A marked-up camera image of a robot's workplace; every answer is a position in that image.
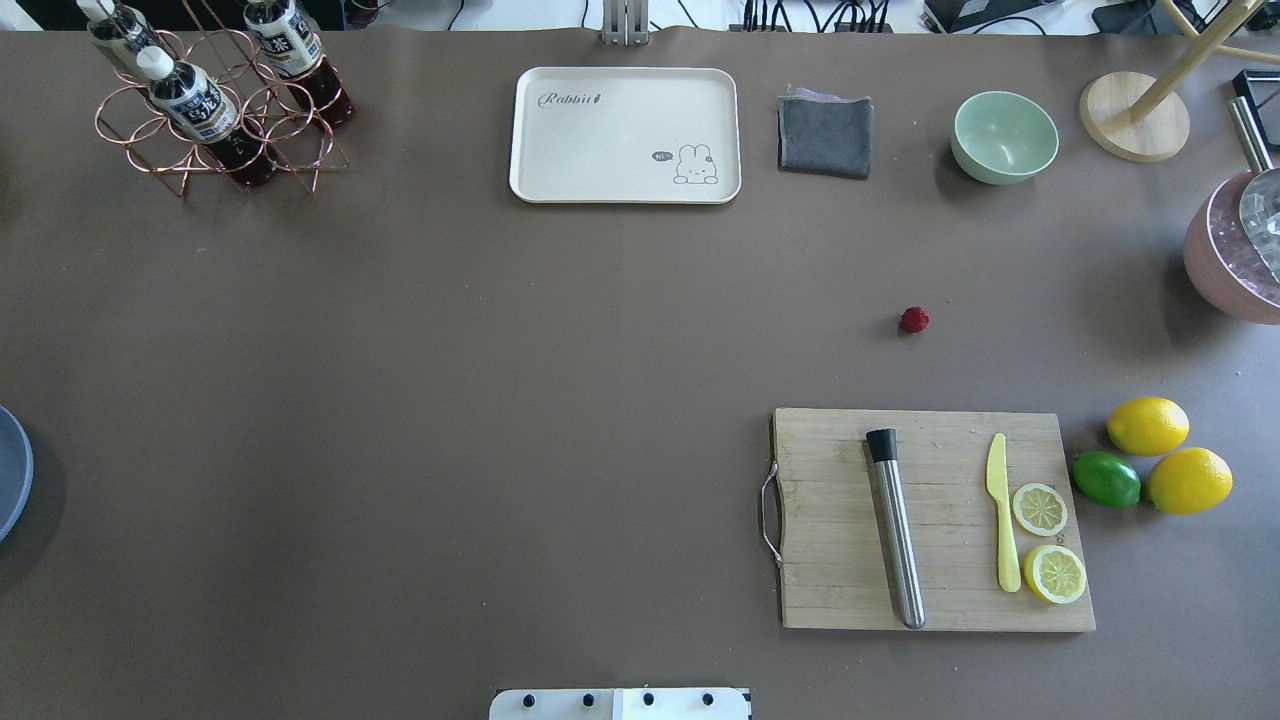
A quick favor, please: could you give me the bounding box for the blue round plate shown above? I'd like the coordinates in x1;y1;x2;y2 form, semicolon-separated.
1;407;35;541

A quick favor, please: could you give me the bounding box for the red strawberry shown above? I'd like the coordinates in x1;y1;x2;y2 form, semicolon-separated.
899;306;931;334

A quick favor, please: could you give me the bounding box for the cream rabbit tray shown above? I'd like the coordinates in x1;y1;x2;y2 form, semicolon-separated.
508;67;742;205

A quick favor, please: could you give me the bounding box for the steel muddler black tip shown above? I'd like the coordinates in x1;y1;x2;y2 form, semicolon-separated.
865;428;927;630

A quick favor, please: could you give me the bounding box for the grey folded cloth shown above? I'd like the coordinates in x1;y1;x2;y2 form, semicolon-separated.
777;87;876;181

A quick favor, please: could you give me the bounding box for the green ceramic bowl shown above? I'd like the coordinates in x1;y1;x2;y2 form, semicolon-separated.
950;91;1060;186

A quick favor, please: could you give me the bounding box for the lemon half slice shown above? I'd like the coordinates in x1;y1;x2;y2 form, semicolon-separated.
1011;483;1069;537
1021;544;1087;603

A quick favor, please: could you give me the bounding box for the yellow plastic knife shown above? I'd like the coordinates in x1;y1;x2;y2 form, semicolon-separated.
986;432;1021;593

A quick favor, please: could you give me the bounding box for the tea bottle middle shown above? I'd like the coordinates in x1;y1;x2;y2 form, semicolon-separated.
242;1;355;128

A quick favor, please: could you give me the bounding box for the tea bottle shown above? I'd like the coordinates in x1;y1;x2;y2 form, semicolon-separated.
76;0;169;79
136;45;276;187
242;1;355;128

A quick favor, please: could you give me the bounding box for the green lime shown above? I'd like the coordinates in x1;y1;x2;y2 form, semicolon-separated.
1070;451;1142;509

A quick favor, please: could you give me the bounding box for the yellow lemon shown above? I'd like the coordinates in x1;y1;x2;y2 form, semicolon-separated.
1146;447;1234;515
1106;396;1190;456

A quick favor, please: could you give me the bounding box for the tea bottle front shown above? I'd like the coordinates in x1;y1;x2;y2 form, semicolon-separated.
136;45;276;187

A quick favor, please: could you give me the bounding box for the wooden cup tree stand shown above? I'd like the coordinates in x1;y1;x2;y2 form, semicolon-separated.
1078;1;1279;163

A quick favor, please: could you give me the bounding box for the pink bowl with ice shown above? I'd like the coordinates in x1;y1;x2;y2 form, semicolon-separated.
1183;170;1279;325

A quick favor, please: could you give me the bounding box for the tea bottle back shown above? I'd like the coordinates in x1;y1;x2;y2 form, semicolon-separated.
76;0;169;79

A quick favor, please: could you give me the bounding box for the metal ice scoop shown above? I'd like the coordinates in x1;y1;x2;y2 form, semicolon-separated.
1230;96;1279;281

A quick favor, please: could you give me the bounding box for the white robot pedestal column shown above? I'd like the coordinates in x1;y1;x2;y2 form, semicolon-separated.
488;685;753;719

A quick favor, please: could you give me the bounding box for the copper wire bottle rack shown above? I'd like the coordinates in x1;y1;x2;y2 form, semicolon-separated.
93;1;349;197

